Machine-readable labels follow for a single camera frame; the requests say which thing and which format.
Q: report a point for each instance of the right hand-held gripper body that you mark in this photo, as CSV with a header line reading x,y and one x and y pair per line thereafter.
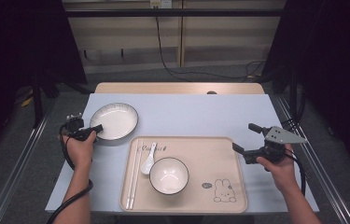
x,y
280,137

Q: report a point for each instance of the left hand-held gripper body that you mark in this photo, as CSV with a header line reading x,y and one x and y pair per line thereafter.
x,y
74,127

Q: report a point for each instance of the white plate with dark rim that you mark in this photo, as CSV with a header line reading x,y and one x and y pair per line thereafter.
x,y
116,121

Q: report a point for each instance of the beige tray with rabbit print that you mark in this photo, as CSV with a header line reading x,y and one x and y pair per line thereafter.
x,y
213,161

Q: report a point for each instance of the white ceramic spoon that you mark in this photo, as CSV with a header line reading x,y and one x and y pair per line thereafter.
x,y
147,166

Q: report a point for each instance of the white bowl with dark rim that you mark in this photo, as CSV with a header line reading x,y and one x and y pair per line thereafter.
x,y
169,177

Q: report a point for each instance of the person's left hand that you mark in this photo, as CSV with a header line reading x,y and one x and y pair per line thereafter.
x,y
81,152

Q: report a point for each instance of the person's right hand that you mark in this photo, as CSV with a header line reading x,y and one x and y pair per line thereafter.
x,y
280,174

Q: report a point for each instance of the black metal stand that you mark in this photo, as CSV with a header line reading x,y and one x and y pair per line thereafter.
x,y
37,102
293,96

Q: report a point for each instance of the yellow floor tape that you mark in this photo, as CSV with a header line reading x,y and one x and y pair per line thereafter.
x,y
26,101

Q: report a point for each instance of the pale blue table board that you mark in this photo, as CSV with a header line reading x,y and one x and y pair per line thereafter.
x,y
194,115

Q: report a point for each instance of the wooden table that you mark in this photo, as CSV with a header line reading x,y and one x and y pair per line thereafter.
x,y
163,88

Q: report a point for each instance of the black curtain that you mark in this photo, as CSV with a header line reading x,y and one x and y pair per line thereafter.
x,y
334,46
14,40

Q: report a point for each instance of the metal floor rail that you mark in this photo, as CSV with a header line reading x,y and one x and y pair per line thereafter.
x,y
322,174
20,168

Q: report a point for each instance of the wooden vertical post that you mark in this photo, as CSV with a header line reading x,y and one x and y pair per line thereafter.
x,y
181,37

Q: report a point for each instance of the white wall socket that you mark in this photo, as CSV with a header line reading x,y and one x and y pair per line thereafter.
x,y
160,3

